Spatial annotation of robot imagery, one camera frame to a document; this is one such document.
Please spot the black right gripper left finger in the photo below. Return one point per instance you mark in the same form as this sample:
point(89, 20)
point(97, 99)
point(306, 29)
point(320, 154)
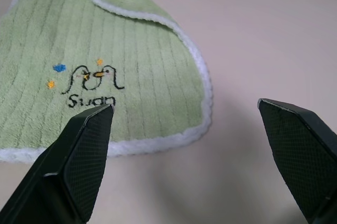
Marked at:
point(65, 166)

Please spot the green towel with swan embroidery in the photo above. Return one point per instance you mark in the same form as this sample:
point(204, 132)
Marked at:
point(79, 50)

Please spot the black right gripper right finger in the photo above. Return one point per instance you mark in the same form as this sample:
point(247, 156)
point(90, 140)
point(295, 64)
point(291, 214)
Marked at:
point(302, 150)

